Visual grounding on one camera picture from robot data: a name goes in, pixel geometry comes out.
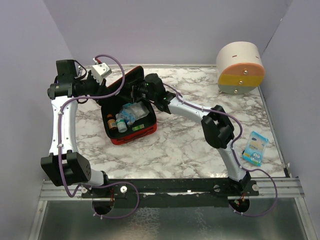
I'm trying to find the small green box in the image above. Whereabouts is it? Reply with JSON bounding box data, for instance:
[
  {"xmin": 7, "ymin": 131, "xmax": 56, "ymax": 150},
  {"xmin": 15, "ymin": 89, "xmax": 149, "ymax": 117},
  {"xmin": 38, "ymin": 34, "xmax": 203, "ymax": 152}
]
[{"xmin": 132, "ymin": 124, "xmax": 145, "ymax": 132}]

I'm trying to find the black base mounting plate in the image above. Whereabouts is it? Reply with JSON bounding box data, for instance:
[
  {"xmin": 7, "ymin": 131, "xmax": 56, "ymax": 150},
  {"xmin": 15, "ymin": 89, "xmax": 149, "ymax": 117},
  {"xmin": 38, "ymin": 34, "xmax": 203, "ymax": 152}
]
[{"xmin": 81, "ymin": 178, "xmax": 259, "ymax": 209}]

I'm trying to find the aluminium frame rail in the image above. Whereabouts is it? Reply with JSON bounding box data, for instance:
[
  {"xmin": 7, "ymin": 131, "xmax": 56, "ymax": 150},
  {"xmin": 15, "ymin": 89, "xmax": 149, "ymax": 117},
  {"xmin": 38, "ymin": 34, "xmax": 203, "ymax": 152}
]
[{"xmin": 39, "ymin": 177, "xmax": 305, "ymax": 201}]

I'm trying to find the round pastel drawer cabinet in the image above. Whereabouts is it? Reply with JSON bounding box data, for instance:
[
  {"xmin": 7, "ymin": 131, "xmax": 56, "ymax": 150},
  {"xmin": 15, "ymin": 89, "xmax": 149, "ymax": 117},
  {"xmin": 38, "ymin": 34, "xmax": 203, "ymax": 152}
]
[{"xmin": 216, "ymin": 41, "xmax": 265, "ymax": 95}]

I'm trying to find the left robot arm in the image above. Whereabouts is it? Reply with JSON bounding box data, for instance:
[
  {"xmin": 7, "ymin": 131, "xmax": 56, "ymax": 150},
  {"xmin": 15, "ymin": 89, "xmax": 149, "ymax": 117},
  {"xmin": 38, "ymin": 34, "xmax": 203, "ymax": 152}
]
[{"xmin": 40, "ymin": 59, "xmax": 111, "ymax": 198}]

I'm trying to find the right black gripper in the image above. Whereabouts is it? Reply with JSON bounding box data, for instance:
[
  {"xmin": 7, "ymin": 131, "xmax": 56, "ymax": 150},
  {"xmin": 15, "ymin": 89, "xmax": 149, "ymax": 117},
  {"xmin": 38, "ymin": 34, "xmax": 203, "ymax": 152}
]
[{"xmin": 117, "ymin": 77, "xmax": 157, "ymax": 104}]

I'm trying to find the clear bottle green label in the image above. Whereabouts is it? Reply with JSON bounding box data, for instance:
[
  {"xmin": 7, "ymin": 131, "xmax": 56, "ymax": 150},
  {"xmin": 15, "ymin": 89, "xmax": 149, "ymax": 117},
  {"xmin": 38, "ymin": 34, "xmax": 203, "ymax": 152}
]
[{"xmin": 115, "ymin": 118, "xmax": 128, "ymax": 133}]

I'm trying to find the brown bottle orange cap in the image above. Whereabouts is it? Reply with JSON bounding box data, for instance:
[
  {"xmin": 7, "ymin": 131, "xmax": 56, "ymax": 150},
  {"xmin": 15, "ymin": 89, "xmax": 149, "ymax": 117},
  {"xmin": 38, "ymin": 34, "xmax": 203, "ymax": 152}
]
[{"xmin": 106, "ymin": 114, "xmax": 118, "ymax": 131}]

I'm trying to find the white gauze clear bag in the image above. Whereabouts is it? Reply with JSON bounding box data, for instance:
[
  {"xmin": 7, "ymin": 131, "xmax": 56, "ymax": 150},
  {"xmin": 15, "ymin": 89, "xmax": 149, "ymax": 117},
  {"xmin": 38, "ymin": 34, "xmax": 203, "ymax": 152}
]
[{"xmin": 129, "ymin": 101, "xmax": 150, "ymax": 120}]

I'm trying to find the blue packets clear bag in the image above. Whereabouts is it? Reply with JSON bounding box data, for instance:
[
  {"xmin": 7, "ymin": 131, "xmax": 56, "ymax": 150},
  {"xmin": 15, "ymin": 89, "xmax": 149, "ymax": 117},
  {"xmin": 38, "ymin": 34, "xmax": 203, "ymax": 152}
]
[{"xmin": 119, "ymin": 107, "xmax": 136, "ymax": 126}]

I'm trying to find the blue yellow plaster pack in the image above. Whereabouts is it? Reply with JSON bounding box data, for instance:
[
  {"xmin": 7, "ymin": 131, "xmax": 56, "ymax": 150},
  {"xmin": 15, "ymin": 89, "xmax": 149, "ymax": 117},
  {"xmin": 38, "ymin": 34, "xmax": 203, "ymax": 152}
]
[{"xmin": 242, "ymin": 131, "xmax": 269, "ymax": 167}]

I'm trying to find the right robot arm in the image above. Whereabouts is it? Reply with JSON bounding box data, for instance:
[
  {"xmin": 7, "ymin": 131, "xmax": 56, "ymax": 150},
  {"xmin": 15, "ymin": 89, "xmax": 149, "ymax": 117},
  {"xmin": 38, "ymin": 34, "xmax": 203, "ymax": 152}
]
[{"xmin": 127, "ymin": 73, "xmax": 251, "ymax": 196}]

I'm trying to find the red black medicine case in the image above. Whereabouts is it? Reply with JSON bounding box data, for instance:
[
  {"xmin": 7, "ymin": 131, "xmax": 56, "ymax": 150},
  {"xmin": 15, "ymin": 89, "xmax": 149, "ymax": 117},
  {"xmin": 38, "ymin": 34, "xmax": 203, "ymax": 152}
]
[{"xmin": 94, "ymin": 65, "xmax": 158, "ymax": 146}]

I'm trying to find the white bottle blue label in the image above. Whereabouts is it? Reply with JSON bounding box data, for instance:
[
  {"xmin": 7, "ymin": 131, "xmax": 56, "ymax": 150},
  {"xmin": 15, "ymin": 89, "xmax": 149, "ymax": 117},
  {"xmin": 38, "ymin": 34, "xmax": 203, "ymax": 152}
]
[{"xmin": 115, "ymin": 113, "xmax": 123, "ymax": 120}]

